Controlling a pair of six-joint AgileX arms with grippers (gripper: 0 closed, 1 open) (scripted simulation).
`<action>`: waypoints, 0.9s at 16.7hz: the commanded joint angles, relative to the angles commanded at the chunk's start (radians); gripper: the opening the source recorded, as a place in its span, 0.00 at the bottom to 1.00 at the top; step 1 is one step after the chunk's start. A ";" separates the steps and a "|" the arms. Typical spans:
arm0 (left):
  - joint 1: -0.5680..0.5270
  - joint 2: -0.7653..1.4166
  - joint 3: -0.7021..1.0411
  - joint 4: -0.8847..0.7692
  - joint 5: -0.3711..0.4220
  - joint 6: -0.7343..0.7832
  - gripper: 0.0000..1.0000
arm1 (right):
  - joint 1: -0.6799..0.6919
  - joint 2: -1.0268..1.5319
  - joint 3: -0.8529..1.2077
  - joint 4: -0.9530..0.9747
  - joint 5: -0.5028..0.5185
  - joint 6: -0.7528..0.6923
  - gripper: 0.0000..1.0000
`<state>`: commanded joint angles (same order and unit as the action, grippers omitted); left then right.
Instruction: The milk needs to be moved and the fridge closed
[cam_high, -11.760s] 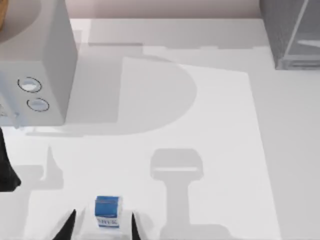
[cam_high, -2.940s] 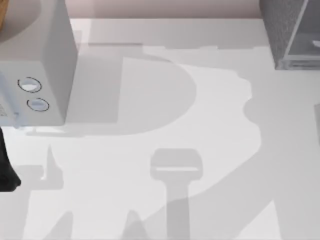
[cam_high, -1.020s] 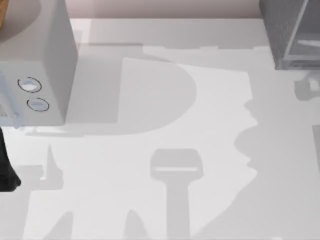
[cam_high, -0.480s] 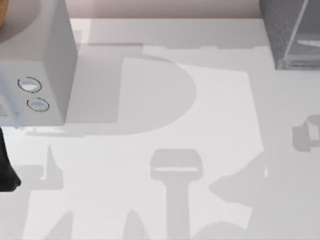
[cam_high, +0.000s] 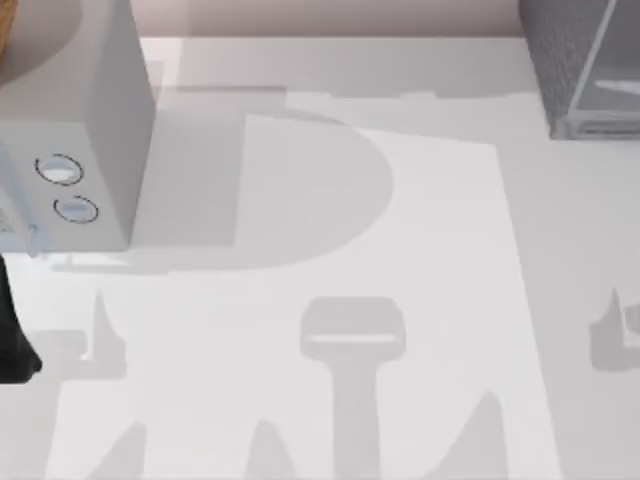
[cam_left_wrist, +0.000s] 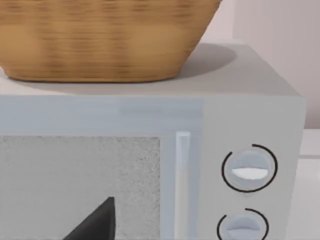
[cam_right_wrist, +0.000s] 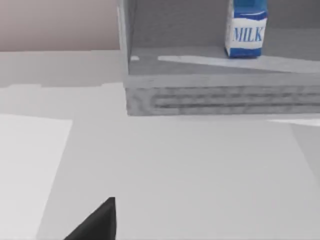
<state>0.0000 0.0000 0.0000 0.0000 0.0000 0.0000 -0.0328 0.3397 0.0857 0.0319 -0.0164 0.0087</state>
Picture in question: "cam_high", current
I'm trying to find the microwave knob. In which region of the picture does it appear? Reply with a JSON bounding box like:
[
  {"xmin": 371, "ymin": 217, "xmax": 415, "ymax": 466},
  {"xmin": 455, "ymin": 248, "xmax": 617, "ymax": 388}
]
[
  {"xmin": 52, "ymin": 195, "xmax": 100, "ymax": 225},
  {"xmin": 34, "ymin": 153, "xmax": 85, "ymax": 187}
]

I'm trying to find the pale microwave oven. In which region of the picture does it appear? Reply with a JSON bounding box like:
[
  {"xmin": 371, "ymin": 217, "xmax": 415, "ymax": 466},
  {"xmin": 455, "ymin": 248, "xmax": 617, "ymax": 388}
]
[{"xmin": 0, "ymin": 0, "xmax": 156, "ymax": 257}]

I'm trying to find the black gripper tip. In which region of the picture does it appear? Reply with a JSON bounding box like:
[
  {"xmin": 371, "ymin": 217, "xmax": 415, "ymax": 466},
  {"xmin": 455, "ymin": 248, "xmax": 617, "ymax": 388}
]
[{"xmin": 0, "ymin": 253, "xmax": 43, "ymax": 385}]

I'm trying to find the wooden object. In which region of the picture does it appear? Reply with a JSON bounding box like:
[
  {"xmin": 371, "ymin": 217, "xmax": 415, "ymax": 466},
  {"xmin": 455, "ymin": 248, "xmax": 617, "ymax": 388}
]
[{"xmin": 0, "ymin": 0, "xmax": 20, "ymax": 65}]

